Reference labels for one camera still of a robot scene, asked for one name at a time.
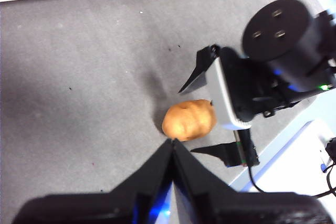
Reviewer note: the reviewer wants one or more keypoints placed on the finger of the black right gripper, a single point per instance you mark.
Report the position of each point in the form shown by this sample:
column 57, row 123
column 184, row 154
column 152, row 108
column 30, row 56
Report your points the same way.
column 200, row 74
column 225, row 154

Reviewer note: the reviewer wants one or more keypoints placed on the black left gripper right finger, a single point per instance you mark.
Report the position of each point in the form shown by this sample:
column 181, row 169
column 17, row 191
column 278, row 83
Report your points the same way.
column 236, row 208

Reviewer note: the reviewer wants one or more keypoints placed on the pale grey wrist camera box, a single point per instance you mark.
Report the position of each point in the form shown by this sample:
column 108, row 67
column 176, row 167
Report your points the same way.
column 221, row 98

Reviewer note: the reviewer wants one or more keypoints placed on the brown potato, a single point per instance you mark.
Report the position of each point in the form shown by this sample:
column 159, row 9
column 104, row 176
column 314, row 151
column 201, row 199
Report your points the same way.
column 189, row 120

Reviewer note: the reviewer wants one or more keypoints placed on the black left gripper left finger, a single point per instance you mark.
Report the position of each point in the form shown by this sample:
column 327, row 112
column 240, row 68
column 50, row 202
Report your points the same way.
column 110, row 208

